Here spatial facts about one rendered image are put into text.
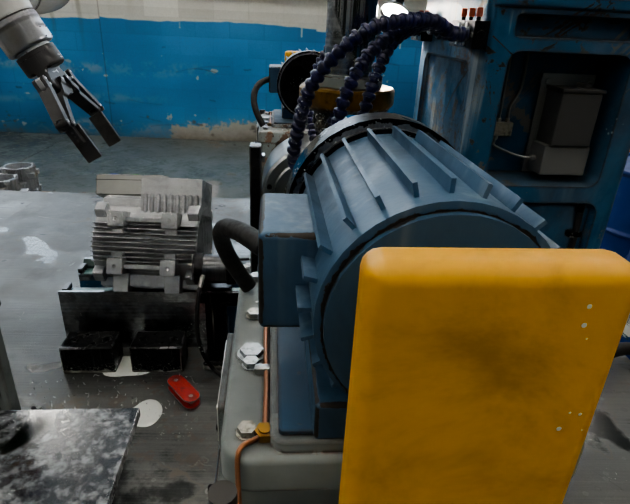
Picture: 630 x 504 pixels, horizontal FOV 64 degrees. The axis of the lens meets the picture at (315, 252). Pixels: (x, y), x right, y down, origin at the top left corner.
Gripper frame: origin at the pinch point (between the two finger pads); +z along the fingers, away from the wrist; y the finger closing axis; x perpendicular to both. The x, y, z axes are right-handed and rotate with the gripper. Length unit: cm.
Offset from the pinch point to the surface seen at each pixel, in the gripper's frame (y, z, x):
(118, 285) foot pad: -15.5, 22.7, 8.0
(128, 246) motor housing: -14.4, 17.1, 1.9
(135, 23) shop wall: 551, -73, 101
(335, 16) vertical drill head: -9, 0, -52
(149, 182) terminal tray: -7.0, 9.7, -6.2
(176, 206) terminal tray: -9.5, 15.9, -8.8
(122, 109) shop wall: 552, -1, 172
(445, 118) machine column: -9, 26, -62
